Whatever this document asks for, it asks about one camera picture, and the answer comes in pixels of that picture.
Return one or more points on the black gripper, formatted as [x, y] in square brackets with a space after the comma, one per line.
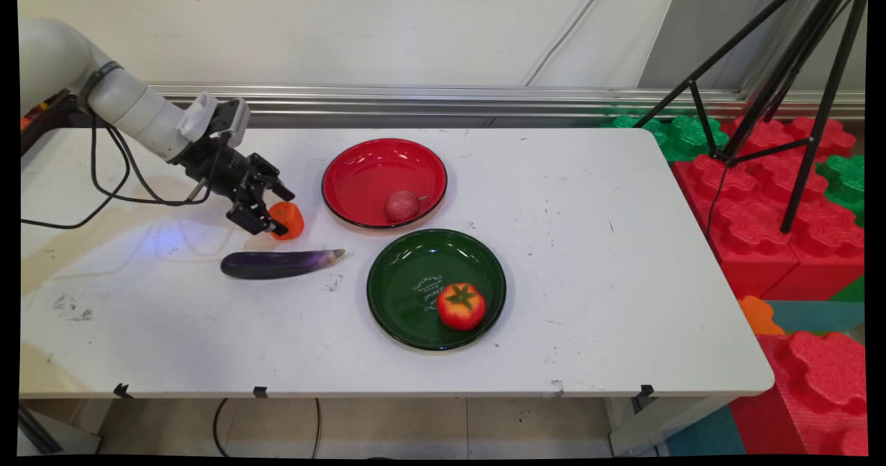
[221, 172]

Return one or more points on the orange toy fruit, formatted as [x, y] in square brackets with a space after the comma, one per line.
[292, 220]

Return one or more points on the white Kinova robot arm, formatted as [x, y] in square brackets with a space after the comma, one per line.
[124, 106]

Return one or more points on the purple toy eggplant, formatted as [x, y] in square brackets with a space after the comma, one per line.
[277, 264]

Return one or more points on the red round plate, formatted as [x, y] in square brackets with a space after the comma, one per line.
[367, 175]

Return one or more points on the dark red round toy fruit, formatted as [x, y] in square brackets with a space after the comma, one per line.
[401, 206]

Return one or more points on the dark green round plate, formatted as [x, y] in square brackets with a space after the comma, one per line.
[415, 286]

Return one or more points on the black table edge clip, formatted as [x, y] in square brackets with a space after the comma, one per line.
[260, 391]
[123, 390]
[646, 391]

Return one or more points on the red toy tomato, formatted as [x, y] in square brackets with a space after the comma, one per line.
[460, 310]

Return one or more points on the grey table leg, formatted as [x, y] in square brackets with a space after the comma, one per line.
[69, 438]
[664, 424]

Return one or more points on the green foam block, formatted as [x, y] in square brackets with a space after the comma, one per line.
[848, 182]
[682, 137]

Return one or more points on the red foam block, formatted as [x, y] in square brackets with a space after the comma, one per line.
[768, 133]
[817, 390]
[740, 223]
[830, 251]

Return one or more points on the orange foam piece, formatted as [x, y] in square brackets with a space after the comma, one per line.
[760, 316]

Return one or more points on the black tripod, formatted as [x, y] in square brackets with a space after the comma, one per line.
[796, 64]

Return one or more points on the teal foam mat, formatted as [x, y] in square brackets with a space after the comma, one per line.
[820, 316]

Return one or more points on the aluminium rail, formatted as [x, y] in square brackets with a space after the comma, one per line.
[484, 99]

